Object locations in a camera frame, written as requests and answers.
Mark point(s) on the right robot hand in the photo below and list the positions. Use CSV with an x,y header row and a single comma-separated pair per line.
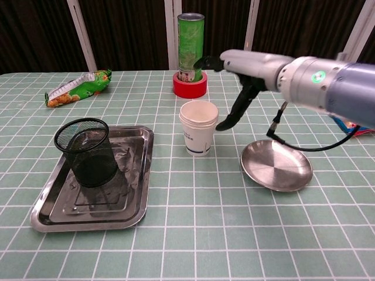
x,y
252,65

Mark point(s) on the white paper cup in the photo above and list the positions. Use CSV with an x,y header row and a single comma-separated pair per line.
x,y
197,134

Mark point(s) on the black cup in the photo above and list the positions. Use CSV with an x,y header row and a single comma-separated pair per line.
x,y
90,164

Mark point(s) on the green chips can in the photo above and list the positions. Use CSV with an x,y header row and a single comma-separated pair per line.
x,y
190,44

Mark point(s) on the red tape roll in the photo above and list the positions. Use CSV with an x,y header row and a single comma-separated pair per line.
x,y
189,89

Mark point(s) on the round steel plate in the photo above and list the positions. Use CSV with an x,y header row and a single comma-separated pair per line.
x,y
275,167

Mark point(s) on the blue cookie bag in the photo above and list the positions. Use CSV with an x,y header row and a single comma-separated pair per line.
x,y
348,126

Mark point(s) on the green snack bag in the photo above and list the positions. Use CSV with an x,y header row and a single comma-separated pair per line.
x,y
82,87

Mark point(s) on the green checkered tablecloth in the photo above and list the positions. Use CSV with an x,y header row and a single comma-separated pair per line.
x,y
205,234

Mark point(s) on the rectangular steel tray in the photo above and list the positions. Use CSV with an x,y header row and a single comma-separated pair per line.
x,y
96,213

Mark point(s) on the white screen frame post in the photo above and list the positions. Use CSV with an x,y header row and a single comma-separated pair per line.
x,y
251,23
173,32
359,32
80,32

